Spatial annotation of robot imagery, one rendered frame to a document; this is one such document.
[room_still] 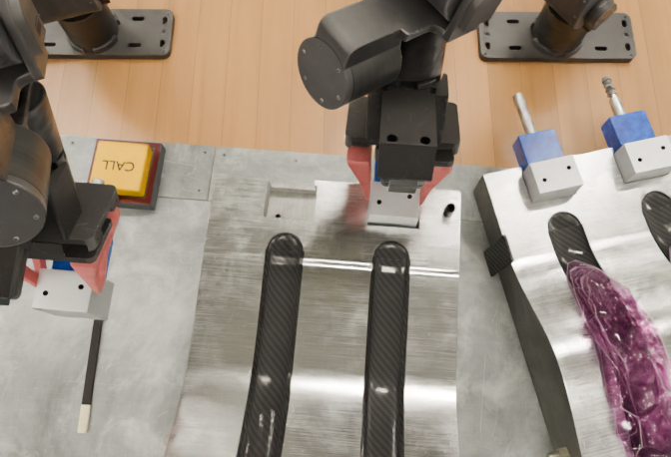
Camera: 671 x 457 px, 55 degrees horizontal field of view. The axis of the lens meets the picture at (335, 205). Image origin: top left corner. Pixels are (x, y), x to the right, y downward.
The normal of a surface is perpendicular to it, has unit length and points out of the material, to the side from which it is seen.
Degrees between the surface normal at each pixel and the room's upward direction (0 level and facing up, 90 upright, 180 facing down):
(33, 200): 64
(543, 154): 0
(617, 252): 17
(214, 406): 25
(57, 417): 0
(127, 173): 0
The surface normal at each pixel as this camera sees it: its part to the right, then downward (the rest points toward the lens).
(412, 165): -0.08, 0.68
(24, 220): 0.25, 0.67
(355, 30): 0.26, -0.50
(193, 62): 0.00, -0.33
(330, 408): 0.04, -0.67
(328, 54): -0.75, 0.44
